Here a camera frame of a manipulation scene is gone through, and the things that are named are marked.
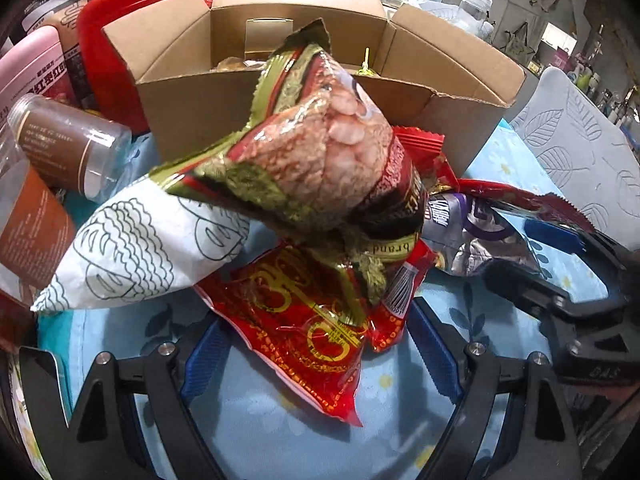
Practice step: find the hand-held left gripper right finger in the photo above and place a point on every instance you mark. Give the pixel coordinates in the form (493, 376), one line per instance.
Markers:
(435, 355)

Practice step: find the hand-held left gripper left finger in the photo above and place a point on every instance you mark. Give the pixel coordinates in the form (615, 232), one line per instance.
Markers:
(202, 360)

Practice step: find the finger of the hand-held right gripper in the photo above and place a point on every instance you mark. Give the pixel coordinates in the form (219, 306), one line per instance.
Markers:
(515, 282)
(552, 237)

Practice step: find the silver purple snack packet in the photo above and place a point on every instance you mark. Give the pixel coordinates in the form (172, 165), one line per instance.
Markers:
(475, 240)

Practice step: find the long red snack packet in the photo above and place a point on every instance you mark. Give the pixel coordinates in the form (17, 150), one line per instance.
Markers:
(500, 195)

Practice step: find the red gold print packet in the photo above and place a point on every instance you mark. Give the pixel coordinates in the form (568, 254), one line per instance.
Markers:
(300, 340)

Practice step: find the white noodle print packet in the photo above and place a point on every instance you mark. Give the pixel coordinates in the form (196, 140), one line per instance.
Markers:
(135, 250)

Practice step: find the brown gold cereal packet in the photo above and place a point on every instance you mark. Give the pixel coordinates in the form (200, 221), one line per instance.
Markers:
(320, 160)

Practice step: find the green yellow lollipop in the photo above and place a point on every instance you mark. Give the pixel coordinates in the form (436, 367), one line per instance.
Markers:
(367, 62)

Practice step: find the yellow waffle packet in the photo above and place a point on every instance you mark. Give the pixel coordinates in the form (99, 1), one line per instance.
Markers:
(240, 65)

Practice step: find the cardboard box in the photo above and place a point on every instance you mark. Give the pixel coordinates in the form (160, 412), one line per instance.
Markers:
(300, 25)

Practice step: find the chair with leaf cover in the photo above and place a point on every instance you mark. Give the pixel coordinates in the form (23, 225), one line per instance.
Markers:
(575, 150)

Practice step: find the black flat panel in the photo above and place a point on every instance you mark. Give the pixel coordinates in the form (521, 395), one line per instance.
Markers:
(42, 390)

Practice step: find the row of shelf bottles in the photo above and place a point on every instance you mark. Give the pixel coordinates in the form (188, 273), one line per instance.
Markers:
(595, 75)

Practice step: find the floral print box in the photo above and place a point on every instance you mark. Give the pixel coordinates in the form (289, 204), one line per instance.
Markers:
(20, 440)

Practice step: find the clear jar orange label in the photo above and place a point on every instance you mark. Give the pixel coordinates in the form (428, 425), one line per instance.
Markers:
(30, 230)

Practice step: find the clear jar brown label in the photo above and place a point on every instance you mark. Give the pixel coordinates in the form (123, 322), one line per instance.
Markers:
(60, 145)

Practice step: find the pink lid canister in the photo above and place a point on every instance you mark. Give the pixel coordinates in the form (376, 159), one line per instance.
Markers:
(25, 70)

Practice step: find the red plastic canister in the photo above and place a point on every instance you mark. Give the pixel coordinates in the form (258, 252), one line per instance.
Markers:
(120, 15)

